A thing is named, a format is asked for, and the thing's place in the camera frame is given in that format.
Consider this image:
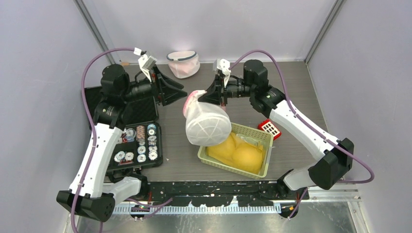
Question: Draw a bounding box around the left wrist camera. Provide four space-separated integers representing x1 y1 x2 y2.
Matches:
134 47 157 82

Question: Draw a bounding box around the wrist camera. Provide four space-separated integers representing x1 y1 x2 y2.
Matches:
213 58 231 87
134 47 157 82

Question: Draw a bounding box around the white grey-zipper laundry bag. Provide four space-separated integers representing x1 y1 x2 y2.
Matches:
166 50 200 79

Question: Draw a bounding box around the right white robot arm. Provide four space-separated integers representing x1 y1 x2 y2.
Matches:
200 59 354 199

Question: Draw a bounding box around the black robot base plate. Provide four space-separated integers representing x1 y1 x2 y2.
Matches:
130 180 309 207

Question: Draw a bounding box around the black poker chip case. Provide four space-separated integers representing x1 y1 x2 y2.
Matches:
85 83 163 174

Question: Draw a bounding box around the green plastic basket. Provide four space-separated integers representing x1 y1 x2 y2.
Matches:
198 123 273 179

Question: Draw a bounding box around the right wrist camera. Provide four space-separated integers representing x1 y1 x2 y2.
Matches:
213 58 231 87

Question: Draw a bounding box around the red toy block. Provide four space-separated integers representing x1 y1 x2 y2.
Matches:
257 119 282 140

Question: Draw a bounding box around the white pink-zipper laundry bag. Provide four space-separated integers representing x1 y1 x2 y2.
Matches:
183 90 232 147

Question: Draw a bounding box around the yellow bra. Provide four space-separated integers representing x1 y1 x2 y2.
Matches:
206 132 265 174

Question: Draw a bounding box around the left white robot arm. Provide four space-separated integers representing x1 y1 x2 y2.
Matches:
56 64 187 222

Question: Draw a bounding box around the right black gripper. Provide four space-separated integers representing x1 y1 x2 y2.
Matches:
198 74 255 107

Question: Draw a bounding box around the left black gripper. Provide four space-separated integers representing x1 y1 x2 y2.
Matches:
122 65 187 105

